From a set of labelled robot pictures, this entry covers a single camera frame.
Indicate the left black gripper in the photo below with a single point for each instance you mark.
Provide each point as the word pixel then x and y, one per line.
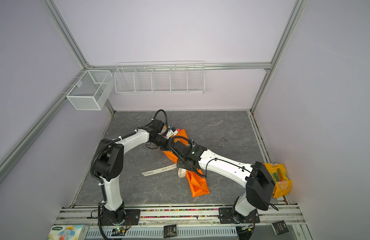
pixel 166 146

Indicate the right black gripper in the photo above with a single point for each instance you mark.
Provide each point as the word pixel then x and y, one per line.
pixel 180 164

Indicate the orange wrapping paper sheet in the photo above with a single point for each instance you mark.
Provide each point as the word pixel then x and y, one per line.
pixel 198 185

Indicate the white ribbon strip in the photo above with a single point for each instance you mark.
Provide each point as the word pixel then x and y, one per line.
pixel 164 169

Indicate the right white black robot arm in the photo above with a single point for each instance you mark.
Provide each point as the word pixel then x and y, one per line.
pixel 254 178

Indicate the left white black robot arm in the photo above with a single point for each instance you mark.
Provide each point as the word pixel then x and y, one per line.
pixel 107 163

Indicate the black square card middle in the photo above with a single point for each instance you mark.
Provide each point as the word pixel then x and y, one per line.
pixel 170 231

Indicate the black square card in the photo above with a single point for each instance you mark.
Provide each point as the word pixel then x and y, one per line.
pixel 280 228
pixel 170 231

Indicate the yellow snack bag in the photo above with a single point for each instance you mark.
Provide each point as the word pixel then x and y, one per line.
pixel 279 174

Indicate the black square card right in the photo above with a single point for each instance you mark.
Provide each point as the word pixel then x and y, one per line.
pixel 280 228

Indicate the tissue pack with elephant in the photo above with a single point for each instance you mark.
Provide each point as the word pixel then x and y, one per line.
pixel 68 232

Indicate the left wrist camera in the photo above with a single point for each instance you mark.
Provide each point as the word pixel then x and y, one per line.
pixel 171 133

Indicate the long white wire rack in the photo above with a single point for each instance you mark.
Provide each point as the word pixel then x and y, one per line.
pixel 160 77

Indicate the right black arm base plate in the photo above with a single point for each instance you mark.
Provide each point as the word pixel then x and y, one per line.
pixel 228 216

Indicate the small white wire basket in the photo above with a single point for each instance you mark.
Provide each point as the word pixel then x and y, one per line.
pixel 92 90

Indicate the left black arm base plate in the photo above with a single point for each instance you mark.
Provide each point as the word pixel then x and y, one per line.
pixel 125 217

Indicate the white slotted cable duct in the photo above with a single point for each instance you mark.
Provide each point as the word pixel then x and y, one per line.
pixel 183 233

